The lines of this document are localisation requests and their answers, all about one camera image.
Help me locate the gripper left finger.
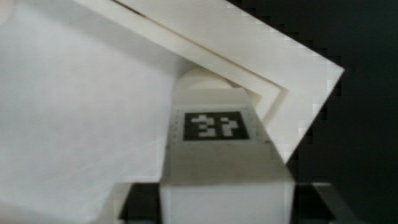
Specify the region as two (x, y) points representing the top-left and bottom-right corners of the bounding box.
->
(89, 182), (161, 224)

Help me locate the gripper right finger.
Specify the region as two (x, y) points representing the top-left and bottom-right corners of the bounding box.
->
(289, 182), (369, 224)

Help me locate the white table leg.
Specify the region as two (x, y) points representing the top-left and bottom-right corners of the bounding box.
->
(160, 68), (295, 224)

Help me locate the white square table top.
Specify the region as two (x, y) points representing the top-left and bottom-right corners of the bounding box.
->
(0, 0), (193, 224)

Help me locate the white U-shaped fence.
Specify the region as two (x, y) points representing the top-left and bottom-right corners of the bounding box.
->
(119, 0), (343, 157)

